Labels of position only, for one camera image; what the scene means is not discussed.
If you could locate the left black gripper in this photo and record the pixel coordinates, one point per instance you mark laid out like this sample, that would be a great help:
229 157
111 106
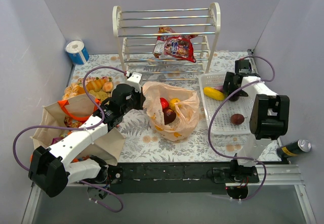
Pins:
138 99

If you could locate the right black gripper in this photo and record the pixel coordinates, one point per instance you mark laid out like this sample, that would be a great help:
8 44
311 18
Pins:
233 88

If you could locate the dark plum toy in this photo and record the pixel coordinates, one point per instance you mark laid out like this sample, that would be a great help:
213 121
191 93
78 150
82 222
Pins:
237 119

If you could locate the red apple toy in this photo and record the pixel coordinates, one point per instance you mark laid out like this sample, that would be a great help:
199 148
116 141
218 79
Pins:
164 103

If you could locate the yellow lemon toy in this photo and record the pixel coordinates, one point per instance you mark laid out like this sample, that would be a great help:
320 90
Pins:
173 102

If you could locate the dark red beet toy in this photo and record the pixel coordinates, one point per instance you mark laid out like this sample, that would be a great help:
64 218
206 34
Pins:
169 115

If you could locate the peach plastic grocery bag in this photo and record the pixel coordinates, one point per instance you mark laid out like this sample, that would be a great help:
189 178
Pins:
187 110

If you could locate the canvas tote bag orange handles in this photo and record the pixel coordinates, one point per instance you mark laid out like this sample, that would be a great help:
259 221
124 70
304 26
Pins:
107 147

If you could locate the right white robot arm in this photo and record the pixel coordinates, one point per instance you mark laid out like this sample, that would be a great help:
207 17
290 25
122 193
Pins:
268 121

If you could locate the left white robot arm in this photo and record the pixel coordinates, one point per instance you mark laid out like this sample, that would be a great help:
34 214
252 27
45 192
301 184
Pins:
52 168

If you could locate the purple eggplant toy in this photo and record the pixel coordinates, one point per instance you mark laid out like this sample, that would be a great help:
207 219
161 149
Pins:
219 88

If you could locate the yellow squash toy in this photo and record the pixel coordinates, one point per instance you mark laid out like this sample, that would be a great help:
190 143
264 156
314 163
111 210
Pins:
213 93

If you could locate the bread loaf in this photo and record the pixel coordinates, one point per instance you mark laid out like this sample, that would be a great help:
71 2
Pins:
96 85

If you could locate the white plastic basket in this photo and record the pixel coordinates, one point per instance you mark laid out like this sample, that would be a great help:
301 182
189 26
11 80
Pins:
221 124

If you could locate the floral bread tray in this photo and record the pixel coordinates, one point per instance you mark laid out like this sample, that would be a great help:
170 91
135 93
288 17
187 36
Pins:
76 88

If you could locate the red candy bag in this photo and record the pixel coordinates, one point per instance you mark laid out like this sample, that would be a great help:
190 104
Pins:
177 46

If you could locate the toilet paper roll blue wrap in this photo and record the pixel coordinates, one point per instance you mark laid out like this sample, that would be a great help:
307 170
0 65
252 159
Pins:
77 52

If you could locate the white metal shelf rack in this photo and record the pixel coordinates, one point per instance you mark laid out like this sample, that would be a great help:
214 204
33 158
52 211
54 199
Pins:
136 33

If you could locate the metal can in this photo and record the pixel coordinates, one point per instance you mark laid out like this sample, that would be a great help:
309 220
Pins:
294 149

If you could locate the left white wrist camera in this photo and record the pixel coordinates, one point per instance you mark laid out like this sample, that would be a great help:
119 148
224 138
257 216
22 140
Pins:
134 79

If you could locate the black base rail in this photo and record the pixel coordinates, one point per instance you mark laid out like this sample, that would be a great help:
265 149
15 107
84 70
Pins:
172 177

